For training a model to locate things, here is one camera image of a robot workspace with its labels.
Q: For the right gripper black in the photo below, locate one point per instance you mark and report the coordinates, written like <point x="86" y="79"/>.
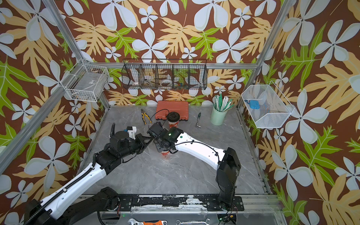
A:
<point x="157" y="144"/>

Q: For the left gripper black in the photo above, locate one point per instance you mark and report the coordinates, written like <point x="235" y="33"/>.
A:
<point x="142" y="143"/>

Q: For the red cup black lid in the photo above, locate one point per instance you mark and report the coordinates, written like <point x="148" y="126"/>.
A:
<point x="165" y="154"/>
<point x="173" y="119"/>

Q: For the clear plastic carrier bag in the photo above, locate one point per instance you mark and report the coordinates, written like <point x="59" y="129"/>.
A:
<point x="154" y="162"/>

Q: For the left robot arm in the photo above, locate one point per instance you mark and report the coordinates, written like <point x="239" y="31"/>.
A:
<point x="59" y="208"/>

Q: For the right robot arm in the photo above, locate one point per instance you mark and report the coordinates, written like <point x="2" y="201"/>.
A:
<point x="225" y="162"/>

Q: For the red plastic tool case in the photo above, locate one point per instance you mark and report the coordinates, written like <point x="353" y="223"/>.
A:
<point x="165" y="107"/>

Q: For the green cup holder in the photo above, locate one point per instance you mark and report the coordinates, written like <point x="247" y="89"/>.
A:
<point x="217" y="117"/>

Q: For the white green straws bundle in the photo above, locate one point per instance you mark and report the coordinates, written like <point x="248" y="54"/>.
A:
<point x="222" y="104"/>

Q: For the silver combination wrench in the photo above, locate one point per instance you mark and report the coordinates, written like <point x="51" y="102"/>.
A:
<point x="193" y="222"/>

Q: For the blue object in basket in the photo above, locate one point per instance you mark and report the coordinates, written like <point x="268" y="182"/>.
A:
<point x="254" y="104"/>

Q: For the white mesh basket right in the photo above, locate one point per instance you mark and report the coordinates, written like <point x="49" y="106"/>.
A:
<point x="275" y="108"/>

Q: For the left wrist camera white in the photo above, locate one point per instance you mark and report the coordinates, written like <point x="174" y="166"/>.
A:
<point x="132" y="131"/>

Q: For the yellow handled pliers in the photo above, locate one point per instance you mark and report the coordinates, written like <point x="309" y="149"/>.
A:
<point x="145" y="117"/>

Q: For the green handled screwdriver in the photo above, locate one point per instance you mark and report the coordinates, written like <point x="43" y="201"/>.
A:
<point x="198" y="120"/>

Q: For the black wire basket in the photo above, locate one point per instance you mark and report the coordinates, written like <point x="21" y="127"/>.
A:
<point x="167" y="74"/>

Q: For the white wire basket left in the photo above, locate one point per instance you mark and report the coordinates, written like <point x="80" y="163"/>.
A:
<point x="85" y="81"/>

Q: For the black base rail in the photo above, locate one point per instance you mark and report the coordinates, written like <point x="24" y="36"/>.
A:
<point x="209" y="202"/>

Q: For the adjustable wrench orange handle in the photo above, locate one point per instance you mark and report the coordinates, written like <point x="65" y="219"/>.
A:
<point x="133" y="221"/>

